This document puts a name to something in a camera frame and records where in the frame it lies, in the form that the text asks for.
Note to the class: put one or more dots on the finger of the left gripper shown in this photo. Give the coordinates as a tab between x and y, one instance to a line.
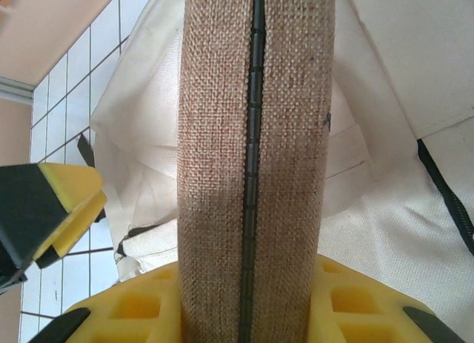
33	206
81	224

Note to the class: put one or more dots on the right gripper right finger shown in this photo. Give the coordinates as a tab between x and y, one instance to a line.
370	313

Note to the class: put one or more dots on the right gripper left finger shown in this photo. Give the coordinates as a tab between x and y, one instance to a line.
111	320

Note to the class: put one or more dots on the brown fabric pencil case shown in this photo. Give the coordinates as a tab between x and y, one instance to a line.
215	135

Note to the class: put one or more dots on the beige canvas backpack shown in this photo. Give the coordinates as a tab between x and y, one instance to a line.
389	98

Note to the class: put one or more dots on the aluminium left corner post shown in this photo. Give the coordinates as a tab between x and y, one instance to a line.
15	91

